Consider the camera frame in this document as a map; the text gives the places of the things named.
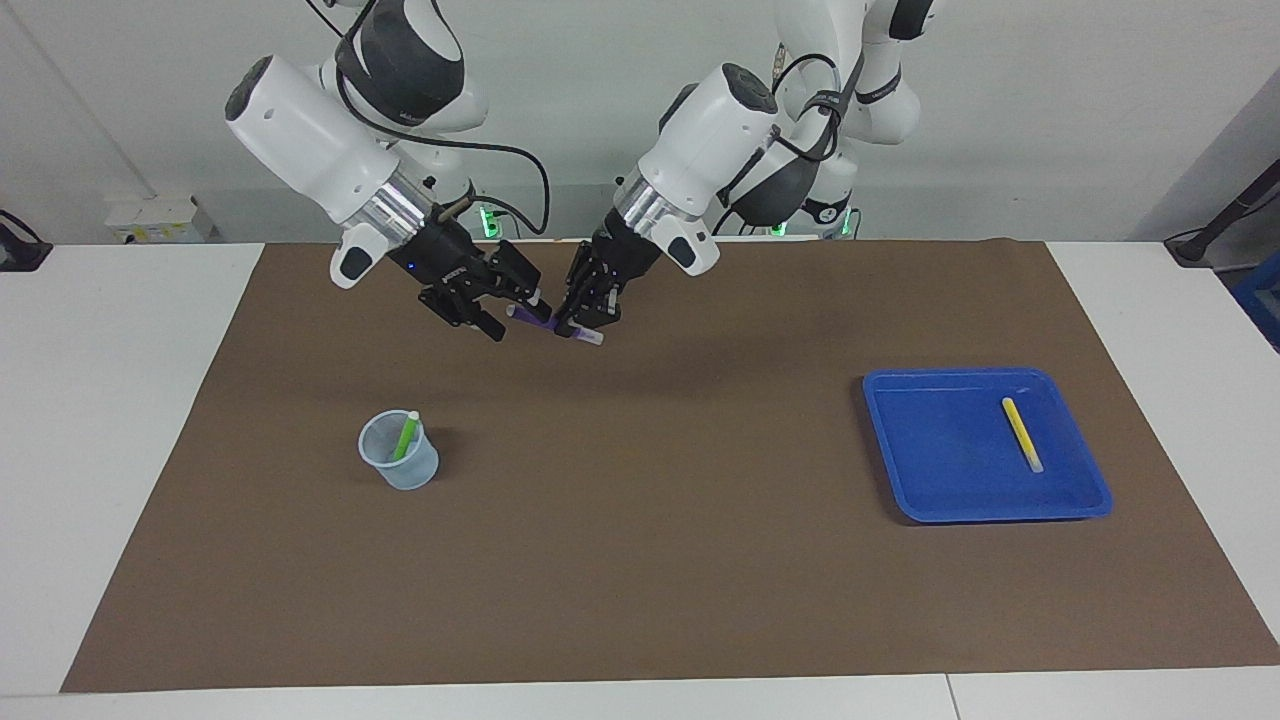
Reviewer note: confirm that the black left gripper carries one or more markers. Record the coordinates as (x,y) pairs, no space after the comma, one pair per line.
(615,265)

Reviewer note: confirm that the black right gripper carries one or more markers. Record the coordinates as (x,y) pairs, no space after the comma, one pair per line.
(455,270)

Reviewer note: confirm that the purple pen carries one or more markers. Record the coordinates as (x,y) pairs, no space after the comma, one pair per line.
(545,325)

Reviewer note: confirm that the green pen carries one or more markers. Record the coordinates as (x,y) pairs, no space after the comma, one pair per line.
(404,440)

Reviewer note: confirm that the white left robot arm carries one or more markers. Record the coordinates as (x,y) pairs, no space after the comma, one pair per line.
(740,120)

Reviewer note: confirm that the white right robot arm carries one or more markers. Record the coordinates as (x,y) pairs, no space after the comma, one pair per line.
(330,150)

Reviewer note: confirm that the translucent plastic cup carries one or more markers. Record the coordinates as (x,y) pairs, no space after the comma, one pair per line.
(410,472)

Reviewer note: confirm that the brown table mat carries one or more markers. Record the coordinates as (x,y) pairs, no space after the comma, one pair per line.
(640,560)

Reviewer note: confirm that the blue plastic tray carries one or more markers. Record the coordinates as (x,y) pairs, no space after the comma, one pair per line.
(940,480)

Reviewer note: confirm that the yellow pen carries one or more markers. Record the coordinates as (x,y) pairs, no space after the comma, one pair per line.
(1022,433)

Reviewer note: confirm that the black stand foot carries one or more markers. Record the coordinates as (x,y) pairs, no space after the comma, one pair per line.
(20,250)

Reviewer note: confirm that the black tripod stand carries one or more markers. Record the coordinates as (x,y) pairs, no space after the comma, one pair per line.
(1225,215)

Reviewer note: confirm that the blue crate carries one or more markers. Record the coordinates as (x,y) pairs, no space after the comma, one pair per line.
(1262,310)

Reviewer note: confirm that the white wall box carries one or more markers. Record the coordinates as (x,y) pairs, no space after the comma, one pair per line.
(160,220)

